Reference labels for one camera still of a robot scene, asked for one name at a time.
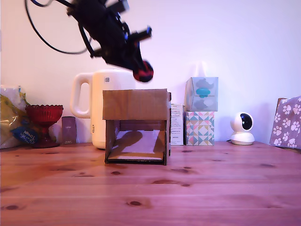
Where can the red glass goblet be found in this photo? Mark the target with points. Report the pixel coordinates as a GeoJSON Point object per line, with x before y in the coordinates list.
{"type": "Point", "coordinates": [44, 115]}

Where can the paw print bag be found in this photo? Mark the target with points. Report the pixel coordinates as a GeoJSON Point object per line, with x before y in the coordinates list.
{"type": "Point", "coordinates": [288, 122]}

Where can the small white round camera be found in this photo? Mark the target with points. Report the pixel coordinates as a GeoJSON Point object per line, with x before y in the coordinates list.
{"type": "Point", "coordinates": [242, 131]}

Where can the white tissue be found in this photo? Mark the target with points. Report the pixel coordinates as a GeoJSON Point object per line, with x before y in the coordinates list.
{"type": "Point", "coordinates": [200, 70]}

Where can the plastic paper towel package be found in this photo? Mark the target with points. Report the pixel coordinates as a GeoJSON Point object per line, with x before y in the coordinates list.
{"type": "Point", "coordinates": [9, 110]}

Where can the small purple box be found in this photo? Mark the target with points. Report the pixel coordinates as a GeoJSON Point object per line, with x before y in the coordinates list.
{"type": "Point", "coordinates": [69, 130]}

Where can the geometric pattern box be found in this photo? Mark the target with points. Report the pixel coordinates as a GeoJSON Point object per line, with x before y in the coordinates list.
{"type": "Point", "coordinates": [199, 128]}

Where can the cardboard dice tower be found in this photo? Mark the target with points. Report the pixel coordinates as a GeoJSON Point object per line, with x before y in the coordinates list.
{"type": "Point", "coordinates": [136, 103]}

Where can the white electric kettle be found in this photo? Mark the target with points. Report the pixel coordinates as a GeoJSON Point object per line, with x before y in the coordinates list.
{"type": "Point", "coordinates": [110, 80]}

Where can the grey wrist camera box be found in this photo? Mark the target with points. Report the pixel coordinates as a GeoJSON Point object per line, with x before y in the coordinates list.
{"type": "Point", "coordinates": [122, 5]}

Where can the grey cloud-print tissue box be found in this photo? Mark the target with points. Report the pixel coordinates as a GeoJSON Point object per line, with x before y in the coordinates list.
{"type": "Point", "coordinates": [201, 96]}

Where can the narrow white printed box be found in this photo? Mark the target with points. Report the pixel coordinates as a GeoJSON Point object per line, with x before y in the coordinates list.
{"type": "Point", "coordinates": [176, 127]}

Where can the red and navy footbag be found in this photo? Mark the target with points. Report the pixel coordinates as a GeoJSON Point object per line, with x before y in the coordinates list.
{"type": "Point", "coordinates": [144, 73]}

